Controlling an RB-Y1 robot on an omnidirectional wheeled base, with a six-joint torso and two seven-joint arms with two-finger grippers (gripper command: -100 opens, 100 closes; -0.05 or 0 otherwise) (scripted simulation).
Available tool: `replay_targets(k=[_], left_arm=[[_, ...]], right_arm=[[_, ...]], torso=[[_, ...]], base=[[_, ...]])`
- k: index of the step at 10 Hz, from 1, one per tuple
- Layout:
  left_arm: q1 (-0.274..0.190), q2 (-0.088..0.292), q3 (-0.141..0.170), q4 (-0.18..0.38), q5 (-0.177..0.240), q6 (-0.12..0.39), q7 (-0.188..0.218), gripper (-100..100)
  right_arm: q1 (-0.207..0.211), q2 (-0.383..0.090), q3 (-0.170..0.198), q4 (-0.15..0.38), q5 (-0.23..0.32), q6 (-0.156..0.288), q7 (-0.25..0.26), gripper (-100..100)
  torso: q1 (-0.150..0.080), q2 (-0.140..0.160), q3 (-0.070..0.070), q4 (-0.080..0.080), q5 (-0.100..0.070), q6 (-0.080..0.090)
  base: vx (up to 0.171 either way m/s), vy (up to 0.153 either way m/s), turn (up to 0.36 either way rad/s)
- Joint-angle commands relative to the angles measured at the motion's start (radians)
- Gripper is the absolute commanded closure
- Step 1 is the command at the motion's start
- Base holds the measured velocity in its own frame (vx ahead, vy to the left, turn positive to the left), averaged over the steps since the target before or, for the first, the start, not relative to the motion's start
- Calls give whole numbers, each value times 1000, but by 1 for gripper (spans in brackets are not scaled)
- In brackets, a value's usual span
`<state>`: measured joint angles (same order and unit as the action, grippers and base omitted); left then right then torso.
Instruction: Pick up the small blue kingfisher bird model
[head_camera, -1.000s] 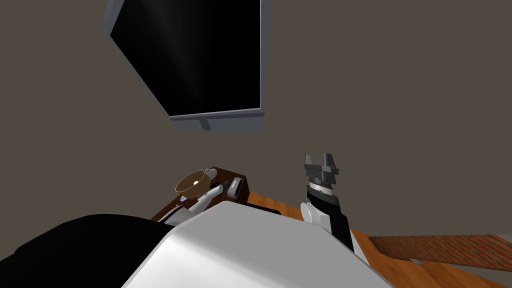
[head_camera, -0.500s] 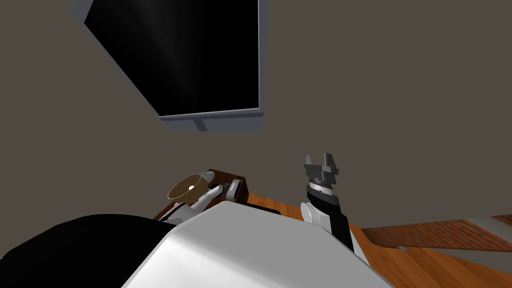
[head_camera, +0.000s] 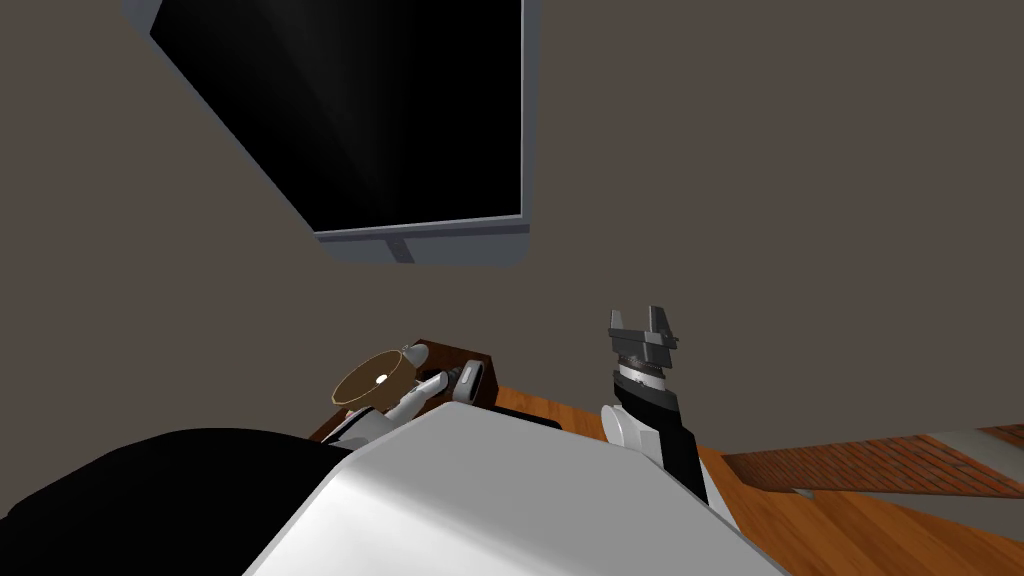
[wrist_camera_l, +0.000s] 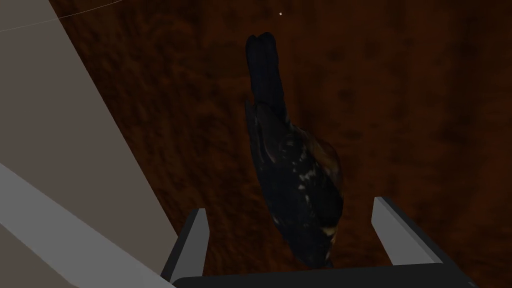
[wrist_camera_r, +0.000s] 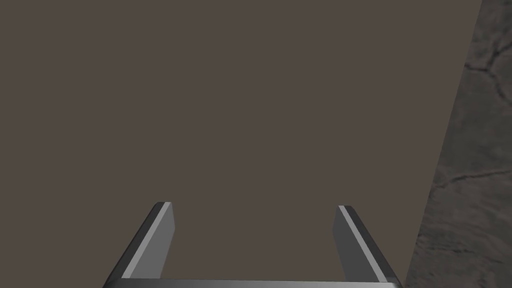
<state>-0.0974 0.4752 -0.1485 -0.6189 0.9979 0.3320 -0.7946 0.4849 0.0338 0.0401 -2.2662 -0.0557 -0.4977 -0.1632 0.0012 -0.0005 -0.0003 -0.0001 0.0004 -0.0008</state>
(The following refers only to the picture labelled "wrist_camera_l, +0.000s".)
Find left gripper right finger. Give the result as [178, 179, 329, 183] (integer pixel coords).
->
[370, 195, 446, 267]

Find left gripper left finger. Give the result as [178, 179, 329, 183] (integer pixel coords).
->
[160, 207, 211, 285]

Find dark bird figurine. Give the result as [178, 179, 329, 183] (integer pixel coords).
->
[244, 31, 345, 269]

